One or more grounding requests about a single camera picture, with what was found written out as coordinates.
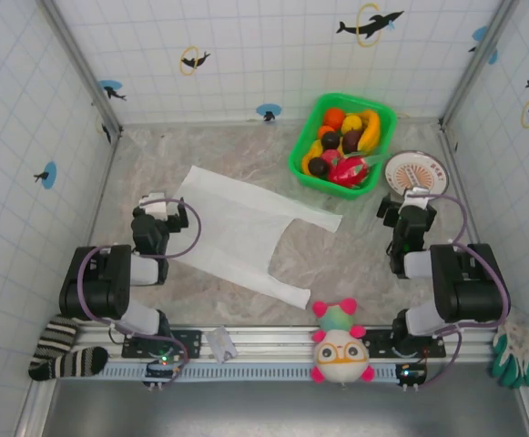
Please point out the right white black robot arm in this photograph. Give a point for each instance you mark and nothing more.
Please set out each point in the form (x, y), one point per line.
(464, 282)

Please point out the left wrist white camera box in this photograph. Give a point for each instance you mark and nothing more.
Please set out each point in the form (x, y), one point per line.
(154, 205)

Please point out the white plastic bag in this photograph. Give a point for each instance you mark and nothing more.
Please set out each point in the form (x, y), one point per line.
(227, 218)

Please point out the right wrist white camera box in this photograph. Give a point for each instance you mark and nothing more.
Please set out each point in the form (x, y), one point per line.
(416, 198)

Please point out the aluminium mounting rail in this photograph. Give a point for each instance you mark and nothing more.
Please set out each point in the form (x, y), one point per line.
(273, 341)

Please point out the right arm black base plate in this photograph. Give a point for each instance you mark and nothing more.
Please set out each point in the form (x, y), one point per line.
(378, 341)

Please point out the fake orange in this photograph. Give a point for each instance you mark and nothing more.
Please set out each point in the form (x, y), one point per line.
(333, 117)

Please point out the green plastic basket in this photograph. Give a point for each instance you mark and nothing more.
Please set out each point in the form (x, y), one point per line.
(332, 187)

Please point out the small yellow fake banana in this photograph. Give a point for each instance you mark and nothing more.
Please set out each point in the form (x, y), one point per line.
(312, 152)

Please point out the aluminium frame side bar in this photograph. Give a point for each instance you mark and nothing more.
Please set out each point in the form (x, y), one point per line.
(104, 182)

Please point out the green white work glove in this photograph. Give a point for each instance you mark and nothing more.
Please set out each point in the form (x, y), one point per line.
(514, 355)

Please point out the round white printed plate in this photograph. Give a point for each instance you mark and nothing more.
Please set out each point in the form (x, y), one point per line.
(419, 175)

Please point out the small fake tangerine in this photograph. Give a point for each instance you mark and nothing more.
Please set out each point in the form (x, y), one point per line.
(324, 131)

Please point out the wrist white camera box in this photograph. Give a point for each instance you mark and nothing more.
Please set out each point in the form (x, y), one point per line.
(154, 205)
(416, 198)

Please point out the large maroon fake plum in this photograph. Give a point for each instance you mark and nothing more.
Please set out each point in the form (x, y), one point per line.
(352, 141)

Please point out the blue circle black fish sticker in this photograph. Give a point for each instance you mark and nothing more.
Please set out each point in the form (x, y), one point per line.
(50, 173)
(268, 110)
(480, 33)
(109, 86)

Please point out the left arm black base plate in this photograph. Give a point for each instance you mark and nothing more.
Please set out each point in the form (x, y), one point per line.
(191, 341)

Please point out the red fake dragon fruit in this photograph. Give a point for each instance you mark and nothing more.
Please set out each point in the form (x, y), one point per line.
(348, 172)

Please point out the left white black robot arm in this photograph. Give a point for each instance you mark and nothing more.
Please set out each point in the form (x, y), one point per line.
(104, 282)

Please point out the round plush toy with glasses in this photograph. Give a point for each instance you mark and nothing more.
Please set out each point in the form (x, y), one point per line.
(341, 355)

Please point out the yellow fake lemon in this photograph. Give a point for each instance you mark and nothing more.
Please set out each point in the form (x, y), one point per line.
(352, 123)

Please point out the dark fake mangosteen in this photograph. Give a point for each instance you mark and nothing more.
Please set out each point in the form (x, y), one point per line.
(330, 140)
(318, 167)

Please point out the aluminium corner post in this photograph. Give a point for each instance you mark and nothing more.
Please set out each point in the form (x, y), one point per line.
(82, 68)
(473, 68)

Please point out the black white striped sock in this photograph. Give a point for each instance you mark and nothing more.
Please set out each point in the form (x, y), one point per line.
(64, 364)

